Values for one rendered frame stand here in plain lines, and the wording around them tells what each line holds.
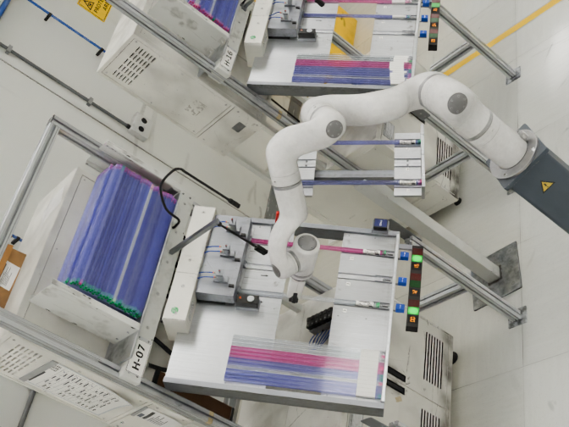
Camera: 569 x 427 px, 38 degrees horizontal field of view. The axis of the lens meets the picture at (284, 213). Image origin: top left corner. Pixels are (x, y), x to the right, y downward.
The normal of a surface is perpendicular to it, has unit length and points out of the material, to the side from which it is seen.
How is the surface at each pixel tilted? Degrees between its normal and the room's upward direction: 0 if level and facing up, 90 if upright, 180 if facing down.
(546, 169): 90
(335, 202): 90
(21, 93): 90
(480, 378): 0
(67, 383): 89
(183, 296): 47
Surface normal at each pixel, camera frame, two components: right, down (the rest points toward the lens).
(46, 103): 0.64, -0.40
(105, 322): -0.15, 0.77
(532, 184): 0.14, 0.53
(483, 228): -0.76, -0.49
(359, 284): -0.05, -0.62
